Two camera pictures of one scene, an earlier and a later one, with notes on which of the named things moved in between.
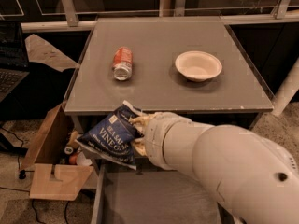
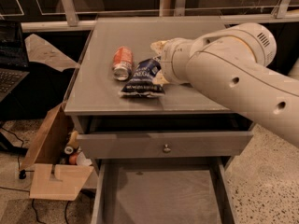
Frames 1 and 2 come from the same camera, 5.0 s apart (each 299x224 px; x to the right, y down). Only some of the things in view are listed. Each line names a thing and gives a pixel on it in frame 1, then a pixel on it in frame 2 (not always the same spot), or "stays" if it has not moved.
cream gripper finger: x=141 y=121 to x=158 y=47
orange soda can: x=122 y=62 stays
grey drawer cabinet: x=190 y=66 stays
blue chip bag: x=112 y=137 to x=142 y=83
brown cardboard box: x=52 y=178 stays
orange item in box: x=73 y=160 stays
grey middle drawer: x=153 y=195 stays
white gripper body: x=154 y=134 to x=168 y=61
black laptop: x=14 y=65 stays
